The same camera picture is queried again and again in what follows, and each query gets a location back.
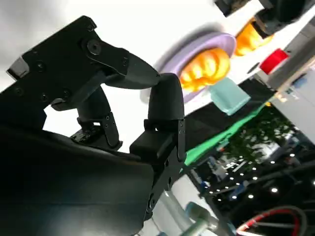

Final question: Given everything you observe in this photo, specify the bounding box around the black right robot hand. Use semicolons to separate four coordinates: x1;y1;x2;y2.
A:
0;15;186;236

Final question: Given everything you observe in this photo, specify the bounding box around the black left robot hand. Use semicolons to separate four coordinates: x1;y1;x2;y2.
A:
253;0;312;39

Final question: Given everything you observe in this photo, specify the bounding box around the red cylinder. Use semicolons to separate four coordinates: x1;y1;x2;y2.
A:
259;48;289;75

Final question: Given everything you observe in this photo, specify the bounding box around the lilac plate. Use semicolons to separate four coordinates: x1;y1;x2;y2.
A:
140;31;237;103

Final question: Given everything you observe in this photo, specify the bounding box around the pale green mug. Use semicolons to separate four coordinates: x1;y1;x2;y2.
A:
209;78;252;117

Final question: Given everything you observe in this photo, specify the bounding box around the black curtain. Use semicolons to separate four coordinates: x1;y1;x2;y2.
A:
184;78;279;148

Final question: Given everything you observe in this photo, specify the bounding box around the green cloth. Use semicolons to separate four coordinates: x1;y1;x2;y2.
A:
184;107;273;166

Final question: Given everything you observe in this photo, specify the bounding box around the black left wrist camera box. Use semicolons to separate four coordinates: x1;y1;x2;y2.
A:
214;0;259;17

